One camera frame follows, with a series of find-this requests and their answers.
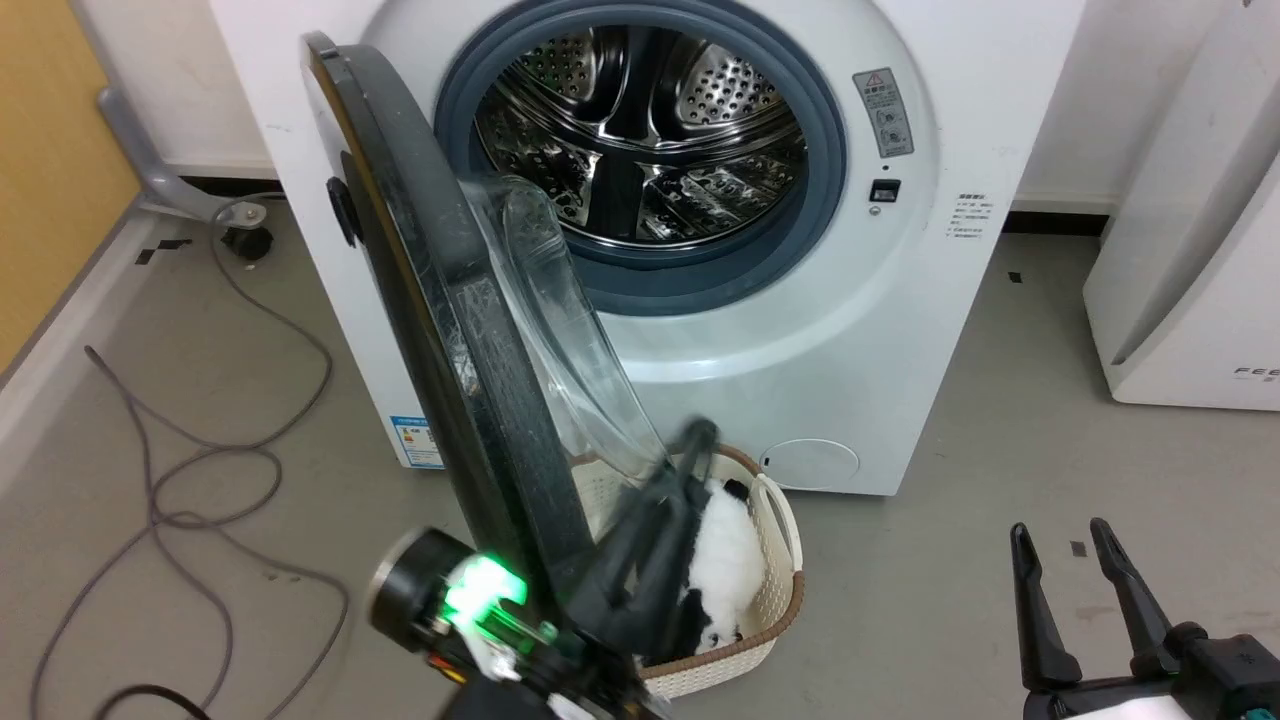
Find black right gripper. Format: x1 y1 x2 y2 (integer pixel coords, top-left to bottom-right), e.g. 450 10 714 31
1009 517 1280 720

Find cream woven laundry basket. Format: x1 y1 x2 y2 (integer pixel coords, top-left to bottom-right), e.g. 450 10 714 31
570 443 806 700

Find grey warning sticker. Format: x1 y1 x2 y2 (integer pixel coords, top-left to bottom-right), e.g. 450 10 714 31
852 68 916 159

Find grey rubber door gasket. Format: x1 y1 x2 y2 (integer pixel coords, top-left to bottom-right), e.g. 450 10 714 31
433 0 848 318

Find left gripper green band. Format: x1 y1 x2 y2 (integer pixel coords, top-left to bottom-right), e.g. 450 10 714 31
368 418 722 720

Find black round washing machine door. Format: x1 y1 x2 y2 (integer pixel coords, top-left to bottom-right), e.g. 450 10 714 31
302 31 673 609

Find thick grey floor cable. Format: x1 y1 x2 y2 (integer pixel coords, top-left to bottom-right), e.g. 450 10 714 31
84 345 351 720

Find white front-load washing machine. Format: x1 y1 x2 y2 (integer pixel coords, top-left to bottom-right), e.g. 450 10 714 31
208 0 1087 498

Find black and white panda plush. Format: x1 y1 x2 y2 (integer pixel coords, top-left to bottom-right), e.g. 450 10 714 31
676 478 769 655

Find thin grey floor cable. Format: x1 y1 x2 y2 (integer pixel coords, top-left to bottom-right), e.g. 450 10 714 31
28 222 334 720

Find blue energy label sticker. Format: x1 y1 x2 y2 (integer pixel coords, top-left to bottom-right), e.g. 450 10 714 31
392 416 445 469

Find white appliance with grey stripe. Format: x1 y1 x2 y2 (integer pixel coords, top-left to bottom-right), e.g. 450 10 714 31
1082 0 1280 412

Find steel perforated washer drum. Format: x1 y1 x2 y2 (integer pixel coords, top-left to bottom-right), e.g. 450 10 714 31
474 25 809 250

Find black floor cable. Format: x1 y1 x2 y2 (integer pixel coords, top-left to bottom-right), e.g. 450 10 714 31
88 684 213 720

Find round white filter cover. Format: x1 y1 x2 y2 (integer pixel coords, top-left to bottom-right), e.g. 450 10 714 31
761 438 861 491

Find small printed text label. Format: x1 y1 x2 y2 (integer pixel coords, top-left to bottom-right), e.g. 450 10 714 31
950 193 997 242

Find grey wheeled stand leg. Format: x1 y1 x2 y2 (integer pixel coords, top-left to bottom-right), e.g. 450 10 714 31
96 87 269 228

